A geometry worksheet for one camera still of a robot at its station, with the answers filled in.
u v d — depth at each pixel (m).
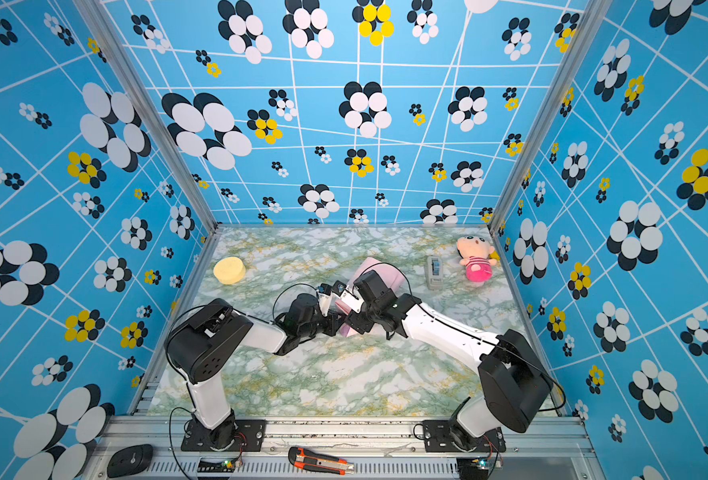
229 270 1.05
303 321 0.76
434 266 1.02
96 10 0.68
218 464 0.72
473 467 0.70
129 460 0.69
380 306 0.63
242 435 0.73
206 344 0.50
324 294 0.85
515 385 0.42
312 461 0.69
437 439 0.72
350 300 0.73
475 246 1.05
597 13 0.68
